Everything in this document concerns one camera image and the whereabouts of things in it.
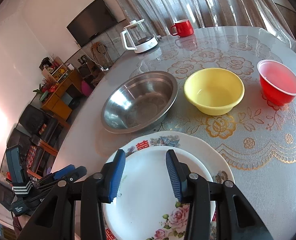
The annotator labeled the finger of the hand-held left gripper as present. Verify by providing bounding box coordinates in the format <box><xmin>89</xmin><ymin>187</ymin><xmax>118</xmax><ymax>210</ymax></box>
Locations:
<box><xmin>51</xmin><ymin>164</ymin><xmax>76</xmax><ymax>180</ymax></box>
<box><xmin>35</xmin><ymin>166</ymin><xmax>88</xmax><ymax>190</ymax></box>

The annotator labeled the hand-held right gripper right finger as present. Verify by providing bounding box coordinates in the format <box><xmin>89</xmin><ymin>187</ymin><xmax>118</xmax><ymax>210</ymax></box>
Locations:
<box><xmin>165</xmin><ymin>149</ymin><xmax>274</xmax><ymax>240</ymax></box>

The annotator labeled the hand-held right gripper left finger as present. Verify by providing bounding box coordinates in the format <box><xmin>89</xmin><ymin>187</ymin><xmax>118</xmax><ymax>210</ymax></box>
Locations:
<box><xmin>18</xmin><ymin>149</ymin><xmax>126</xmax><ymax>240</ymax></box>

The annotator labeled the white plate with red characters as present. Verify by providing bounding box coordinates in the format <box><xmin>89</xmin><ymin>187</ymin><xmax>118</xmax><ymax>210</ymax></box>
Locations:
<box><xmin>105</xmin><ymin>131</ymin><xmax>235</xmax><ymax>240</ymax></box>

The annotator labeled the white plate with pink roses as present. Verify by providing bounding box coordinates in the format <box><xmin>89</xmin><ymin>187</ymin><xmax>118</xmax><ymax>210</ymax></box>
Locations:
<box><xmin>102</xmin><ymin>146</ymin><xmax>216</xmax><ymax>240</ymax></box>

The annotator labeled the stainless steel bowl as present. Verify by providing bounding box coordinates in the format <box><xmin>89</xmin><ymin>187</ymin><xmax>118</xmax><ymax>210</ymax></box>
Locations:
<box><xmin>101</xmin><ymin>71</ymin><xmax>178</xmax><ymax>134</ymax></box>

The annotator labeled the yellow plastic bowl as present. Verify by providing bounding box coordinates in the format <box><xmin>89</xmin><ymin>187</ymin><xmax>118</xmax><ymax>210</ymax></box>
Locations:
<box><xmin>184</xmin><ymin>68</ymin><xmax>245</xmax><ymax>116</ymax></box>

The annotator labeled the red plastic bowl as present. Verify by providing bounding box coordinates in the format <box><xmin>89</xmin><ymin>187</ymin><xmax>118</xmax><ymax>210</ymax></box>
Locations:
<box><xmin>257</xmin><ymin>59</ymin><xmax>296</xmax><ymax>106</ymax></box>

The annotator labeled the wooden cabinet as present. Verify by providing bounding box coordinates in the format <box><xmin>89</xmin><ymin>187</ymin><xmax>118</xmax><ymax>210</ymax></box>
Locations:
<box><xmin>33</xmin><ymin>69</ymin><xmax>83</xmax><ymax>120</ymax></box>

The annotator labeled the cluttered wooden shelf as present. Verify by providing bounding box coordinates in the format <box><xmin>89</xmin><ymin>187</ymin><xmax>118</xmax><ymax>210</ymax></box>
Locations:
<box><xmin>39</xmin><ymin>54</ymin><xmax>71</xmax><ymax>83</ymax></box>

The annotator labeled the black speaker box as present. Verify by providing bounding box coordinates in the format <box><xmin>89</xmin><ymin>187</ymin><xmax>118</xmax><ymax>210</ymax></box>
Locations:
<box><xmin>77</xmin><ymin>64</ymin><xmax>92</xmax><ymax>79</ymax></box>

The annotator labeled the wooden chair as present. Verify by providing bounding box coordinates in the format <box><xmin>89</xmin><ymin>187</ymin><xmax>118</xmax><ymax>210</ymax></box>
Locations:
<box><xmin>92</xmin><ymin>42</ymin><xmax>113</xmax><ymax>66</ymax></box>

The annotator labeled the white glass electric kettle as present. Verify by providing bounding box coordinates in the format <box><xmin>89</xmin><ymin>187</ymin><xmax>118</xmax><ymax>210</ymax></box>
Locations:
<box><xmin>120</xmin><ymin>19</ymin><xmax>160</xmax><ymax>54</ymax></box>

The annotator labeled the red mug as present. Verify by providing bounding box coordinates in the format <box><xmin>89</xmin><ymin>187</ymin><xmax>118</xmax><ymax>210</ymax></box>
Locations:
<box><xmin>170</xmin><ymin>19</ymin><xmax>194</xmax><ymax>37</ymax></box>

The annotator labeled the wide grey sheer curtain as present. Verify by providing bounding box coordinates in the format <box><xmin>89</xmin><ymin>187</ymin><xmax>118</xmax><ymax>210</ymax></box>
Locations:
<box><xmin>102</xmin><ymin>0</ymin><xmax>296</xmax><ymax>30</ymax></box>

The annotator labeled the black wall television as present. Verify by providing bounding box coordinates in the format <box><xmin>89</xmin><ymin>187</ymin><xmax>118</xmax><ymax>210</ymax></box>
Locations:
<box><xmin>66</xmin><ymin>0</ymin><xmax>118</xmax><ymax>47</ymax></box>

